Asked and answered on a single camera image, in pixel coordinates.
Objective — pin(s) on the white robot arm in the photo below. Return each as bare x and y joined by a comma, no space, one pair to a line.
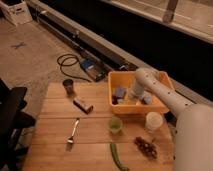
193,149

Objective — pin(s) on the dark metal cup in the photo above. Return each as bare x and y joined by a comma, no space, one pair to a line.
68,85

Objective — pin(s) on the green plastic cup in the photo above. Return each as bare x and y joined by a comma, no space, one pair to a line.
115,125

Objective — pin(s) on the white paper cup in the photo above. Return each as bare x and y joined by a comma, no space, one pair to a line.
153,121

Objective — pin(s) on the blue sponge left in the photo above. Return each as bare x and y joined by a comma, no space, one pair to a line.
118,93

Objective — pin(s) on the blue sponge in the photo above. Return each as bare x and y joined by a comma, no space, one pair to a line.
146,98
118,93

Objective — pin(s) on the yellow plastic bin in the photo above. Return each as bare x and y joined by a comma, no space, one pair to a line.
124,79

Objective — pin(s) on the blue power device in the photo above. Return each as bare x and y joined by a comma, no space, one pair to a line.
92,70

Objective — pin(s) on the small brown rectangular box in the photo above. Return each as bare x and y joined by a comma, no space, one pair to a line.
81,104

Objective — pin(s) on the blue sponge right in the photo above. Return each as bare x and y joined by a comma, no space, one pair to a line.
146,98

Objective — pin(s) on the silver fork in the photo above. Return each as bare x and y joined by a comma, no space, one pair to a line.
71,138

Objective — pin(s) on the green cucumber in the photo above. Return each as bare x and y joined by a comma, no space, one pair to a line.
116,159

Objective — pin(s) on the bunch of dark grapes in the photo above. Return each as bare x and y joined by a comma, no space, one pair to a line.
147,148

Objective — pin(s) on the black chair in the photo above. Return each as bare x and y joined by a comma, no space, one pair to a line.
12,121

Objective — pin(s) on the white cardboard box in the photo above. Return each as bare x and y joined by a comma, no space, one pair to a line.
17,14

